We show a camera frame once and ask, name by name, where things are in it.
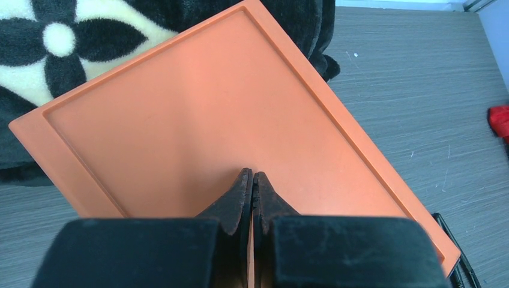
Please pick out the orange drawer organizer box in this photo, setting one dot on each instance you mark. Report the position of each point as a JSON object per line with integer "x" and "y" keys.
{"x": 166, "y": 133}

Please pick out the red cloth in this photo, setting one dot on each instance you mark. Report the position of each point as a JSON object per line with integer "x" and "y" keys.
{"x": 498, "y": 118}

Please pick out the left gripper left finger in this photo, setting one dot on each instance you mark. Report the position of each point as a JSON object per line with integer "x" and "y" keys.
{"x": 233, "y": 212}

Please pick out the black floral blanket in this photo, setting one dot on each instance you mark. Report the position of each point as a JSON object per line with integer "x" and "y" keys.
{"x": 51, "y": 47}

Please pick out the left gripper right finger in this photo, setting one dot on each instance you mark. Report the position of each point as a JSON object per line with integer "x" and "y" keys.
{"x": 267, "y": 205}

